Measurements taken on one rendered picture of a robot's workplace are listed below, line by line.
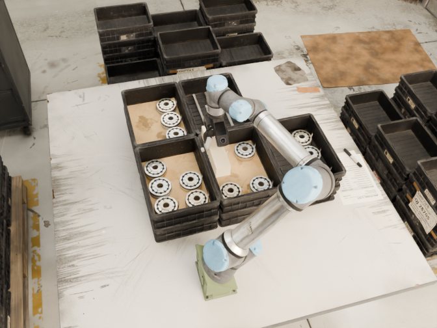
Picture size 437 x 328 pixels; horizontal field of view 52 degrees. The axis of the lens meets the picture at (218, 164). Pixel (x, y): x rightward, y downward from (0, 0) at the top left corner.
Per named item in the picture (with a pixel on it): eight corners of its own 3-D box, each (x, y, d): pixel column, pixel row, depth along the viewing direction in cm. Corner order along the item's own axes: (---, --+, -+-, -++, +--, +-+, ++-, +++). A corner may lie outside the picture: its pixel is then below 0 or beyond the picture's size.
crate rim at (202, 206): (221, 205, 193) (221, 202, 192) (152, 221, 187) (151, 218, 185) (196, 138, 217) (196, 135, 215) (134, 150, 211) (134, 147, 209)
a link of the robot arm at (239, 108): (261, 107, 165) (240, 91, 170) (245, 103, 156) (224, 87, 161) (250, 124, 168) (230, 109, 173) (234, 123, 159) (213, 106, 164)
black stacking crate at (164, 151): (220, 217, 201) (220, 202, 192) (154, 232, 195) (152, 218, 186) (196, 151, 224) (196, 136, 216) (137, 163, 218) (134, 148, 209)
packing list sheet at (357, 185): (387, 198, 224) (387, 197, 224) (344, 207, 220) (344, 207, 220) (357, 149, 244) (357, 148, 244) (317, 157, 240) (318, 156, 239)
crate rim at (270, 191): (285, 190, 200) (287, 187, 198) (221, 205, 193) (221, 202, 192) (255, 126, 223) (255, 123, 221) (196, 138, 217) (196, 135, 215)
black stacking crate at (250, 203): (282, 202, 207) (286, 187, 198) (220, 217, 201) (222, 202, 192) (253, 139, 231) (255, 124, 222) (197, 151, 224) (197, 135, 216)
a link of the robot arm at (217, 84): (217, 90, 160) (201, 78, 163) (216, 113, 168) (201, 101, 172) (233, 81, 163) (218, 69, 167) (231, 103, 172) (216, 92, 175)
